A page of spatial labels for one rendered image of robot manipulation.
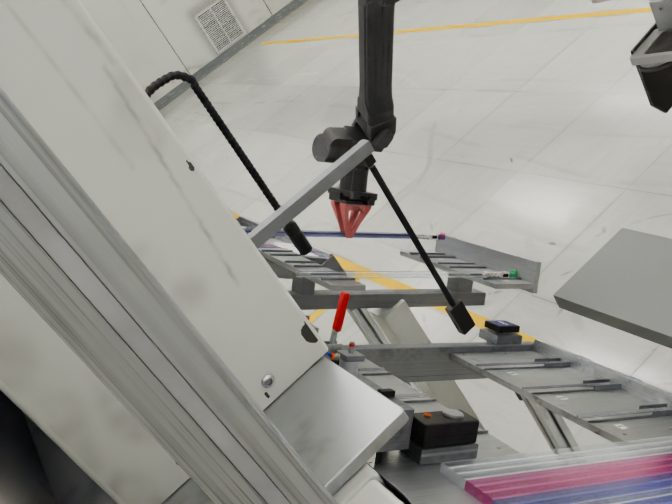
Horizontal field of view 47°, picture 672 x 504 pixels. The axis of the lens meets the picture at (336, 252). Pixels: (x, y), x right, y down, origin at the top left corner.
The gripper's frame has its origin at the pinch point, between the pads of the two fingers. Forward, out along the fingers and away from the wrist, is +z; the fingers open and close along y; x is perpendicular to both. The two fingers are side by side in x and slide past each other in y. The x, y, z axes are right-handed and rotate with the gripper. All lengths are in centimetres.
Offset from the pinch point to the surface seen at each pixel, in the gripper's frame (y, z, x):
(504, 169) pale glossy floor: -130, -14, 159
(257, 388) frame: 94, -3, -63
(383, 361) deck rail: 37.5, 15.3, -13.3
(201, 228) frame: 95, -14, -68
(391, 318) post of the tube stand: 10.7, 15.6, 6.4
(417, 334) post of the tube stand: 10.8, 19.2, 13.5
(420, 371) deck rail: 37.5, 17.4, -5.5
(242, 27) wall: -697, -127, 258
